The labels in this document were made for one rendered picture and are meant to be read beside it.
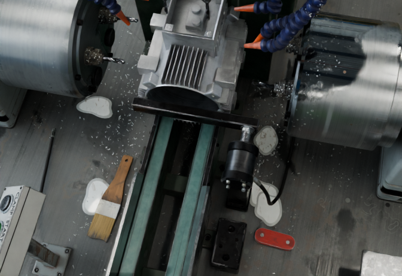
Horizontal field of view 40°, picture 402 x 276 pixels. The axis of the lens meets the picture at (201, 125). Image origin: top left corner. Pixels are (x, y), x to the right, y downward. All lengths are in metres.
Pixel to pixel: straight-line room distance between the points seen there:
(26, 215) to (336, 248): 0.64
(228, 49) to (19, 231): 0.52
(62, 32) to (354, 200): 0.72
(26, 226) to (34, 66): 0.31
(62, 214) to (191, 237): 0.34
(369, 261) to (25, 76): 0.76
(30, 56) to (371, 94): 0.63
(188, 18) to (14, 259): 0.54
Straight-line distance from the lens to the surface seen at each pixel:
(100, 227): 1.28
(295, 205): 1.27
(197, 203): 1.15
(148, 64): 1.10
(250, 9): 1.02
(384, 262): 1.16
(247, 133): 1.08
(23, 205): 1.04
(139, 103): 1.12
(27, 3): 1.13
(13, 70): 1.16
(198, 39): 1.05
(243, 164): 1.04
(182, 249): 1.13
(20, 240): 1.04
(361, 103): 1.02
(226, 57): 1.11
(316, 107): 1.02
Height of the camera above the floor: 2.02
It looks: 66 degrees down
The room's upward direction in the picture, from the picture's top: 7 degrees counter-clockwise
